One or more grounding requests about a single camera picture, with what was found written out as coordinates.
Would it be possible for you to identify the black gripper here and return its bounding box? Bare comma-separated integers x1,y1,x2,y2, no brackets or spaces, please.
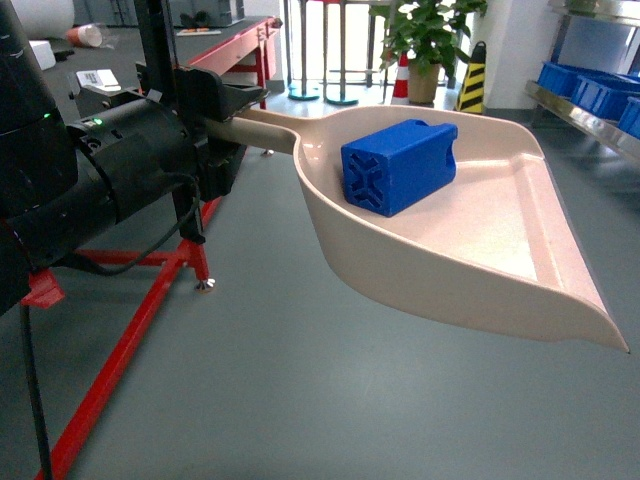
134,62,271,202

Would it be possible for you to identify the blue plastic block part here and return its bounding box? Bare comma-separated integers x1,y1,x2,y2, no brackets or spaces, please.
341,119,458,217

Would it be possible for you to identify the beige plastic dustpan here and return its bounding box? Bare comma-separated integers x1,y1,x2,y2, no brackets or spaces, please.
207,106,627,351

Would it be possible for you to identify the steel roller shelf rack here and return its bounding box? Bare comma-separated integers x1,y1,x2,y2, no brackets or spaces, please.
525,1,639,164

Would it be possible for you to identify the white label plate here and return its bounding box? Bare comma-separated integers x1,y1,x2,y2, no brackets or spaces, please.
76,69,121,92

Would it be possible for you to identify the white paper cup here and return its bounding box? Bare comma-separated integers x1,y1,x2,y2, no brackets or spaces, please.
66,24,104,48

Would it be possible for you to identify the red white traffic cone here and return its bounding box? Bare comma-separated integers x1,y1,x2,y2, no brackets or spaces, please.
391,52,409,105

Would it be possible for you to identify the white foam box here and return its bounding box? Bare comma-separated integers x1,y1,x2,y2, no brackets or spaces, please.
29,40,57,71

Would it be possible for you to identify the green potted plant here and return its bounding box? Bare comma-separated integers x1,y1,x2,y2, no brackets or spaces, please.
370,0,488,105

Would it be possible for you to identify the red tape tag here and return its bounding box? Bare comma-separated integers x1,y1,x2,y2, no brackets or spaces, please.
20,269,65,309

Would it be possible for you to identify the yellow black traffic bollard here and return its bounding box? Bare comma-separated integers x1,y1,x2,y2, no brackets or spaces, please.
454,41,487,115

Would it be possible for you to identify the blue crate back right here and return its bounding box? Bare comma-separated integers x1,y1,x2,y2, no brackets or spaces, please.
537,61,591,98

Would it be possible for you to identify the blue crate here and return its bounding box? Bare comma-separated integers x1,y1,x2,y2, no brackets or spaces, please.
618,97,640,139
537,61,591,98
570,76,639,121

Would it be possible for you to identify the blue crate front right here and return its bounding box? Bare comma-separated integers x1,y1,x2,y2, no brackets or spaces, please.
570,76,639,121

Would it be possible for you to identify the blue crate far right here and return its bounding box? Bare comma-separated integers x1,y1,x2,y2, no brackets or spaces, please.
618,97,640,139

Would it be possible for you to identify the red metal table frame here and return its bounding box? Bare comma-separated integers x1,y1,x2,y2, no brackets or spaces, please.
34,17,284,480

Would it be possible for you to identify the black cable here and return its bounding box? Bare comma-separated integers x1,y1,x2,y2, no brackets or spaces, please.
19,172,202,480

